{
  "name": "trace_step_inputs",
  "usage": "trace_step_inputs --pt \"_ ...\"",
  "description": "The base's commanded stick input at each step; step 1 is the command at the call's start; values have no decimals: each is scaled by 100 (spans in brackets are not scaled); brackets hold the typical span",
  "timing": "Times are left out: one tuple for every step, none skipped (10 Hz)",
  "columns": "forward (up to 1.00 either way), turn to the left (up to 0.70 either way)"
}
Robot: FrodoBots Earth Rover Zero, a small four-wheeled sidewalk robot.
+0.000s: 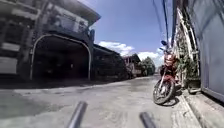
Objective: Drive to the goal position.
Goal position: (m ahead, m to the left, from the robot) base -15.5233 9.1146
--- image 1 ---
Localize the green plants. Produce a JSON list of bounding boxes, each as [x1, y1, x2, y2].
[[173, 23, 203, 94]]

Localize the low dark building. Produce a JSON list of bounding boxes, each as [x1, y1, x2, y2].
[[92, 43, 129, 81]]

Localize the robot's own part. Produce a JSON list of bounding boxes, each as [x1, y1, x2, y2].
[[139, 111, 158, 128], [67, 100, 89, 128]]

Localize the dark building with arched entrance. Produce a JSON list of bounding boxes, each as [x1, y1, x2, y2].
[[0, 0, 102, 83]]

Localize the grey metal gate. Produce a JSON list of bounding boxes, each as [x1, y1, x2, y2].
[[186, 0, 224, 103]]

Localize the grey concrete road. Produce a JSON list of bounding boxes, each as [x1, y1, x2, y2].
[[0, 74, 203, 128]]

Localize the red motorcycle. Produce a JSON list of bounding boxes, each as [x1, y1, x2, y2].
[[152, 39, 184, 106]]

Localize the concrete kerb strip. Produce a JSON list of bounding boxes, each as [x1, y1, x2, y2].
[[181, 89, 224, 128]]

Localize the overhead wires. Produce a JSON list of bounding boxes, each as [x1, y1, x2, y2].
[[151, 0, 179, 48]]

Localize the tree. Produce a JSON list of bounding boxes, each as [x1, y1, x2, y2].
[[139, 56, 157, 77]]

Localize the house with pitched roof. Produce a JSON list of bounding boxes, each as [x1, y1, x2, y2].
[[121, 53, 143, 78]]

